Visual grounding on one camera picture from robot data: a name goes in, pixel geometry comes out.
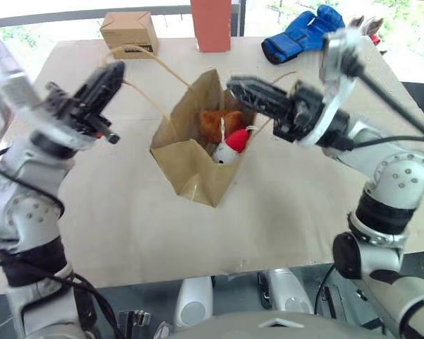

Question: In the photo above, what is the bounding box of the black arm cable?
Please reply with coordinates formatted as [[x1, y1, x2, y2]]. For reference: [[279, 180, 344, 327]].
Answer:
[[0, 148, 125, 339], [337, 45, 424, 158]]

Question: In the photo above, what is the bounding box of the white robot right leg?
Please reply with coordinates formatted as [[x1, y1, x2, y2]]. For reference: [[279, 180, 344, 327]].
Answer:
[[263, 268, 314, 316]]

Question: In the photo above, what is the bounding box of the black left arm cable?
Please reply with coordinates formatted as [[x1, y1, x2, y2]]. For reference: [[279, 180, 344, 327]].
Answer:
[[0, 148, 125, 339]]

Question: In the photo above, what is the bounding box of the tall red-brown box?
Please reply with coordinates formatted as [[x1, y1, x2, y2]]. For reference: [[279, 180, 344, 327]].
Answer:
[[190, 0, 232, 54]]

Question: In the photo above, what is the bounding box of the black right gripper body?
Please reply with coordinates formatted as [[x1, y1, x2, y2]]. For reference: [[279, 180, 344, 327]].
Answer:
[[272, 81, 327, 143]]

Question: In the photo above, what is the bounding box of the brown and red furry object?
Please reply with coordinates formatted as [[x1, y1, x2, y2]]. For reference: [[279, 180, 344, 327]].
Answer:
[[348, 15, 388, 47]]

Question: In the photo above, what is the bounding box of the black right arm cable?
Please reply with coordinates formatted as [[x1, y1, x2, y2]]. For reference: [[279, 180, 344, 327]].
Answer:
[[337, 45, 424, 158]]

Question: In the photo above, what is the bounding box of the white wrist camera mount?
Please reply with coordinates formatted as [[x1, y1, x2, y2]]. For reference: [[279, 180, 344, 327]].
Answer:
[[297, 28, 368, 148], [0, 71, 100, 151]]

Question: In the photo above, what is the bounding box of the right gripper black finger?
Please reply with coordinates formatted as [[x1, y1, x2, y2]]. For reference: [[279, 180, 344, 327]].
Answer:
[[226, 87, 287, 121], [225, 74, 293, 107]]

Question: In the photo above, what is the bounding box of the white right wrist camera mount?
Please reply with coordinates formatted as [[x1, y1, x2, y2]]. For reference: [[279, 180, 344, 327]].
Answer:
[[297, 28, 368, 148]]

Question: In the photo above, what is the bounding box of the grey robot torso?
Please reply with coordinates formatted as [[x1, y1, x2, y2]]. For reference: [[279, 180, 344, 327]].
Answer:
[[168, 309, 393, 339]]

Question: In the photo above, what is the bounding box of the white plush toy red hat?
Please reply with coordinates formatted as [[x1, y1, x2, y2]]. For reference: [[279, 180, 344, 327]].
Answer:
[[211, 125, 257, 165]]

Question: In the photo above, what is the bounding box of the small cardboard box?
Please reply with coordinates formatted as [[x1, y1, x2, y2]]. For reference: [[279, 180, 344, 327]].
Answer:
[[99, 11, 160, 60]]

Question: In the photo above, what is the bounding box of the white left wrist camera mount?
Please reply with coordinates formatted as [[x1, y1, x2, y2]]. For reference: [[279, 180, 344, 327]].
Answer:
[[0, 71, 100, 151]]

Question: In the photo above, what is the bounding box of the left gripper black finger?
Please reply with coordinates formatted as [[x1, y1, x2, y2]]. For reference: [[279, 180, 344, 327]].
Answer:
[[73, 60, 125, 107], [85, 68, 127, 118]]

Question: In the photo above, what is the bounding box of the small metal clamp part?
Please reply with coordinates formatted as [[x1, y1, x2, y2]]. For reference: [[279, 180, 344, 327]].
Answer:
[[117, 309, 152, 335]]

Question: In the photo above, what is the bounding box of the brown paper bag with handles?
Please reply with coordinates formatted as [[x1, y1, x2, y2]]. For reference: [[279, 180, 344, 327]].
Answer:
[[102, 44, 298, 209]]

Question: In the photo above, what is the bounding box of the brown plush toy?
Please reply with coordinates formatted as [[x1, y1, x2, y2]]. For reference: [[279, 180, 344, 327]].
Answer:
[[198, 109, 246, 145]]

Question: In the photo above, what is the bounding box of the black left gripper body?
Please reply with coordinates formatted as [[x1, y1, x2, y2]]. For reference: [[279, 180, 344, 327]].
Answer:
[[44, 82, 121, 145]]

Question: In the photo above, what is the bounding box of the blue boxing glove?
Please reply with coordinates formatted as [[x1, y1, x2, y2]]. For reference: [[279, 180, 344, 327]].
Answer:
[[260, 4, 346, 66]]

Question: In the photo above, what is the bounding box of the dark window railing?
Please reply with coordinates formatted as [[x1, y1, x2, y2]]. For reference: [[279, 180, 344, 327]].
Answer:
[[0, 4, 192, 30]]

